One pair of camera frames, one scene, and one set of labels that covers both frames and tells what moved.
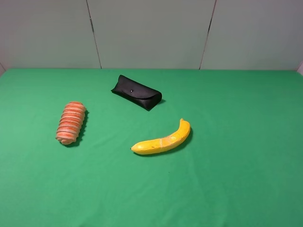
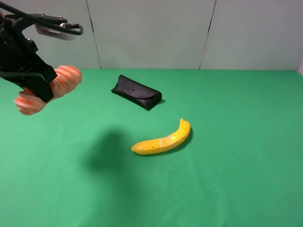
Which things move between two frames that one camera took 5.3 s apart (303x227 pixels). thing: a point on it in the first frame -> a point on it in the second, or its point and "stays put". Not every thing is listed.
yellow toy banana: (164, 144) stays put
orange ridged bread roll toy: (71, 122) -> (68, 77)
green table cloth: (241, 165) stays put
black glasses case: (137, 93) stays put
